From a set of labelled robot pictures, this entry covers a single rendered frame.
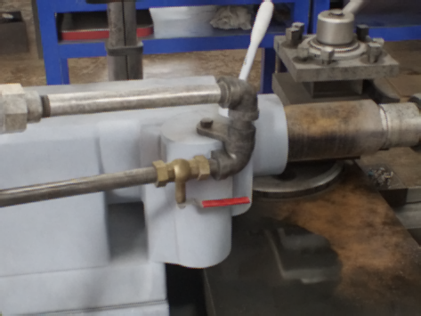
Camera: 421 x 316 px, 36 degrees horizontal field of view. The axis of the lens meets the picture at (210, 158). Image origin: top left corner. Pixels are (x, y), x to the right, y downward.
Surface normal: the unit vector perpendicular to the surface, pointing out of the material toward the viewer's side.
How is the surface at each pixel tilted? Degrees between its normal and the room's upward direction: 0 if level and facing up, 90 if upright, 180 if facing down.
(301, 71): 90
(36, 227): 70
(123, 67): 90
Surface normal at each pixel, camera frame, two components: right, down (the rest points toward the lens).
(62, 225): 0.15, 0.15
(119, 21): 0.27, 0.46
